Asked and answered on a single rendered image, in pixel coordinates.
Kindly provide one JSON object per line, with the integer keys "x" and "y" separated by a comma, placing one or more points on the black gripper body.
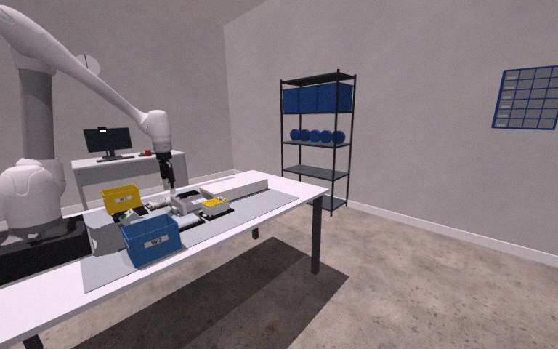
{"x": 164, "y": 157}

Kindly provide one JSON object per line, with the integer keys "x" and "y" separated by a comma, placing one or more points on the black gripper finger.
{"x": 170, "y": 175}
{"x": 164, "y": 177}

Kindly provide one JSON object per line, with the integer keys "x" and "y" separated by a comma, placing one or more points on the grey bench mat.
{"x": 111, "y": 262}

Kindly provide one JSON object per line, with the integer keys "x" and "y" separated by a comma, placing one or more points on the blue bin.
{"x": 151, "y": 239}

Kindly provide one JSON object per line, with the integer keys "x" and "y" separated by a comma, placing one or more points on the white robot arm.
{"x": 29, "y": 197}

